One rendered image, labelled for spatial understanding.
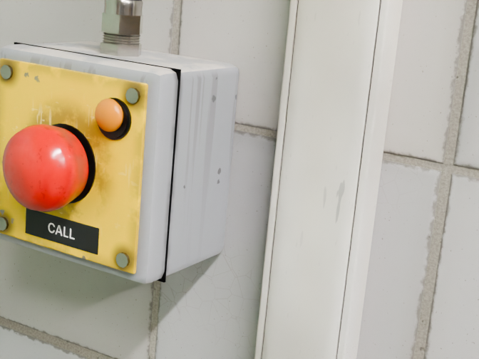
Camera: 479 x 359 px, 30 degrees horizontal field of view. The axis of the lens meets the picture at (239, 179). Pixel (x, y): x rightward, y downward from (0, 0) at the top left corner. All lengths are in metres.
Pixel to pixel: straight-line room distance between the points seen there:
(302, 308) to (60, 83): 0.16
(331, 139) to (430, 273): 0.08
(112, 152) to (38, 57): 0.06
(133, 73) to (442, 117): 0.14
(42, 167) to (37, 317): 0.18
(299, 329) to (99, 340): 0.15
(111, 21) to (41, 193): 0.09
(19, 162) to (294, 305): 0.15
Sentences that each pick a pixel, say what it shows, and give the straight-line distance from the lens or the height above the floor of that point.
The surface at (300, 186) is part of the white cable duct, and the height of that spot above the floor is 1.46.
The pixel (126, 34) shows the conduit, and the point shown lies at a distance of 0.44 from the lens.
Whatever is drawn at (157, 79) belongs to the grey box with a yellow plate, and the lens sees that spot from 0.39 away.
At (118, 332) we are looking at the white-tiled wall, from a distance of 0.53.
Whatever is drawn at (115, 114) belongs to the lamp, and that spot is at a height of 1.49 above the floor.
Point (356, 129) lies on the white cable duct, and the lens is 0.40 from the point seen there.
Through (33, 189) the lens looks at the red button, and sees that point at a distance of 0.41.
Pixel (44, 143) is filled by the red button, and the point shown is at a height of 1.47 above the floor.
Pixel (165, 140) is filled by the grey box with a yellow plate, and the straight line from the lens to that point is 0.40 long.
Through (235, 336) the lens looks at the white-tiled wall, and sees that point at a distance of 0.48.
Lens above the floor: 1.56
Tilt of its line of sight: 14 degrees down
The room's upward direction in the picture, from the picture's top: 5 degrees clockwise
